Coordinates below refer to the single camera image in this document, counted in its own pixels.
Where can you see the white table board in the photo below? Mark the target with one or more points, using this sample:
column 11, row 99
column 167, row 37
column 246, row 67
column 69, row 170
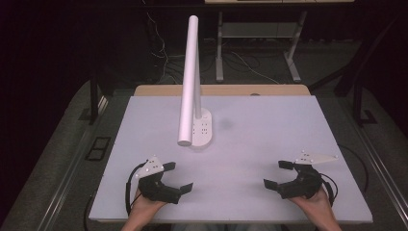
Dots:
column 243, row 179

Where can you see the black floor frame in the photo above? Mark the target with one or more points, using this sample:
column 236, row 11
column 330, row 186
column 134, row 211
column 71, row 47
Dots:
column 98, row 148

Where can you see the white desk lamp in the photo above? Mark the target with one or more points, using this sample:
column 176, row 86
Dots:
column 189, row 80

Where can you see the person's left hand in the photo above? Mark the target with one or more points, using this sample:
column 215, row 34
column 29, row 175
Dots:
column 144, row 207

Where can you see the large black metal stand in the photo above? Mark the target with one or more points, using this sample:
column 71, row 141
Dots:
column 357, row 80

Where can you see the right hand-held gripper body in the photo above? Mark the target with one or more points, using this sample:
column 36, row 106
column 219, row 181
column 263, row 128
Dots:
column 304, row 186

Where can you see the metal floor rail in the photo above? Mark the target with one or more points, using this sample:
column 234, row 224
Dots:
column 73, row 160
column 375, row 160

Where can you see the wooden table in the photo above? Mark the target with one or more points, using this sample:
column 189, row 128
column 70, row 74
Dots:
column 224, row 89

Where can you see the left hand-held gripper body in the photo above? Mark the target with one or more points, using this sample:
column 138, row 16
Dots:
column 154, row 187

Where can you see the person's right hand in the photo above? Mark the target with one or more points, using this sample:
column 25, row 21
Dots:
column 316, row 207

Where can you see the grey metal desk frame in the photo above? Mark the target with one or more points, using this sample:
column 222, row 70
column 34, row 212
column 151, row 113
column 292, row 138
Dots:
column 256, row 30

